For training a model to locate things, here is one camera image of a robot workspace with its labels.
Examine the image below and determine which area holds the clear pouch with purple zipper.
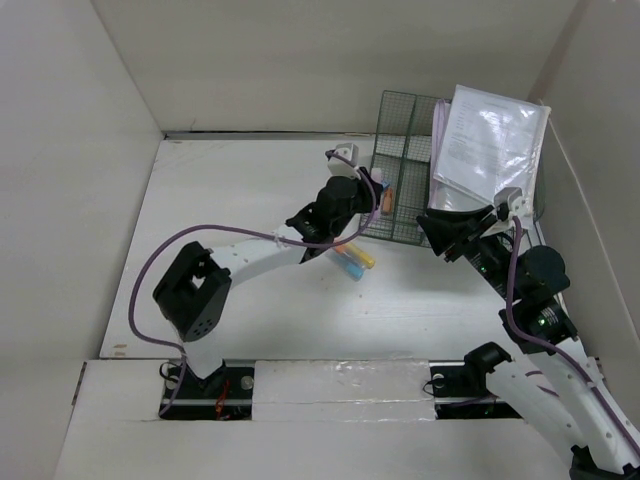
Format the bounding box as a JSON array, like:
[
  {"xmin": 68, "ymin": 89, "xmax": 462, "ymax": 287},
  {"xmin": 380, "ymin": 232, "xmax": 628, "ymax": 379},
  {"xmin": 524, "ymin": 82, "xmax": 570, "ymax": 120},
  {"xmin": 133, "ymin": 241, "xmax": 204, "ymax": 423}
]
[{"xmin": 428, "ymin": 90, "xmax": 505, "ymax": 211}]

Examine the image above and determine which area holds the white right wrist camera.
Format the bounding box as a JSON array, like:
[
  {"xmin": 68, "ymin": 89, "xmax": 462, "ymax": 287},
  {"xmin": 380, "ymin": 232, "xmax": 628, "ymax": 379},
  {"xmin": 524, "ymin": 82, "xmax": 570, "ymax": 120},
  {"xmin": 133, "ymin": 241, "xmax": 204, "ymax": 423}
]
[{"xmin": 494, "ymin": 187, "xmax": 530, "ymax": 222}]

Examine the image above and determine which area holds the clear mesh document pouch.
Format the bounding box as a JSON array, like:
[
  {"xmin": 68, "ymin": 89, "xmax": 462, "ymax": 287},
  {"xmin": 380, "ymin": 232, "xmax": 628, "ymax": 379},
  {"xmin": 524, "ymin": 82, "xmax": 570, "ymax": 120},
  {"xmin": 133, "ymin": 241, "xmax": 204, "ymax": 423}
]
[{"xmin": 432, "ymin": 85, "xmax": 551, "ymax": 216}]

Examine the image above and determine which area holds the pink highlighter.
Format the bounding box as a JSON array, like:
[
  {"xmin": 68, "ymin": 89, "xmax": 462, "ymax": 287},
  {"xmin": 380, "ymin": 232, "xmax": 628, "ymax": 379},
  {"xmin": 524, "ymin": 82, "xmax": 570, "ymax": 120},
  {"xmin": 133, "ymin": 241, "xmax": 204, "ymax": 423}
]
[{"xmin": 371, "ymin": 168, "xmax": 383, "ymax": 183}]

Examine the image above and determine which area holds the yellow highlighter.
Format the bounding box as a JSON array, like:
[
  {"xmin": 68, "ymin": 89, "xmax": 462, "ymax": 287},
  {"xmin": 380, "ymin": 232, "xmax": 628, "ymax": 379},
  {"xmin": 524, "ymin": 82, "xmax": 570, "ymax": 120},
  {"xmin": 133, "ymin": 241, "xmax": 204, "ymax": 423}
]
[{"xmin": 346, "ymin": 243, "xmax": 376, "ymax": 269}]

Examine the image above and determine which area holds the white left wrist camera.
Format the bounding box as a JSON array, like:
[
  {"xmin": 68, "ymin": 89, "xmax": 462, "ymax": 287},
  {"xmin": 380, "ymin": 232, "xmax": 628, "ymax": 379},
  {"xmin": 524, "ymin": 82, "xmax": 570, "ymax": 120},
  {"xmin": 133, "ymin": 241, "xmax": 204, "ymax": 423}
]
[{"xmin": 325, "ymin": 143, "xmax": 359, "ymax": 178}]

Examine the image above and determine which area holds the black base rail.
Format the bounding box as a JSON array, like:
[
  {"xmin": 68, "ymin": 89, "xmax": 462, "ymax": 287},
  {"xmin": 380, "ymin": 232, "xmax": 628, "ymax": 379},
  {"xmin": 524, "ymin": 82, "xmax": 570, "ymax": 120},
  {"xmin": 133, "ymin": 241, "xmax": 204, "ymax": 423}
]
[{"xmin": 159, "ymin": 359, "xmax": 518, "ymax": 423}]

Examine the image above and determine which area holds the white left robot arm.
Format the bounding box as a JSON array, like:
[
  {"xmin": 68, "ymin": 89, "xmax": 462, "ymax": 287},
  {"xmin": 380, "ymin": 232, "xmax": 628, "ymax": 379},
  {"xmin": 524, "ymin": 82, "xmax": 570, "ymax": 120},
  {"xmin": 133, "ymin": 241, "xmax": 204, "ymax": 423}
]
[{"xmin": 152, "ymin": 168, "xmax": 384, "ymax": 397}]

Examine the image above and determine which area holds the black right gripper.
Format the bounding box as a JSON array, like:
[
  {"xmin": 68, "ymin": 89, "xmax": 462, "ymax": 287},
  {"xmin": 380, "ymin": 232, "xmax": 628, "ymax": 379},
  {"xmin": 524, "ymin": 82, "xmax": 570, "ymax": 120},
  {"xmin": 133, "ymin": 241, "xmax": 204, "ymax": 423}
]
[{"xmin": 416, "ymin": 202, "xmax": 522, "ymax": 301}]

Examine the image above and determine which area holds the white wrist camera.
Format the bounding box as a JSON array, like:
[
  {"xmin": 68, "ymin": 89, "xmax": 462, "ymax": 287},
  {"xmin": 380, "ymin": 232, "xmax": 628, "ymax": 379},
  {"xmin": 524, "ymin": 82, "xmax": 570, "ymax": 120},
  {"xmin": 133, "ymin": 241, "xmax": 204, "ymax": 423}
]
[
  {"xmin": 494, "ymin": 187, "xmax": 530, "ymax": 222},
  {"xmin": 325, "ymin": 143, "xmax": 359, "ymax": 178}
]

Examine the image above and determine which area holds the green wire desk organizer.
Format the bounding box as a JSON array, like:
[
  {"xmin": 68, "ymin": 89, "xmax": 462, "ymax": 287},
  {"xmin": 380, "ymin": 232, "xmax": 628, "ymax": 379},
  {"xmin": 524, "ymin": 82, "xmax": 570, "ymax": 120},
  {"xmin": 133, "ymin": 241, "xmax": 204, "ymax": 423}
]
[{"xmin": 365, "ymin": 91, "xmax": 538, "ymax": 246}]

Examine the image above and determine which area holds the blue highlighter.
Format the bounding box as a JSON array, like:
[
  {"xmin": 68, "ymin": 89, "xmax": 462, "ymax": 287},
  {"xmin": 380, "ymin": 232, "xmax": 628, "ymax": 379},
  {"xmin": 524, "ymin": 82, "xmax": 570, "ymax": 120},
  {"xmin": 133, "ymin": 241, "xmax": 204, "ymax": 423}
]
[{"xmin": 327, "ymin": 250, "xmax": 364, "ymax": 281}]

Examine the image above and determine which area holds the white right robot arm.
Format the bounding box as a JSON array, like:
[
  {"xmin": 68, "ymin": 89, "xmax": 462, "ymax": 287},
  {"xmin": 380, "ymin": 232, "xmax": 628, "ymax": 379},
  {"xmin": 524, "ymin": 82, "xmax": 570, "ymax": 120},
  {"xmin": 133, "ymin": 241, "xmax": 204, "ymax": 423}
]
[{"xmin": 417, "ymin": 204, "xmax": 639, "ymax": 479}]

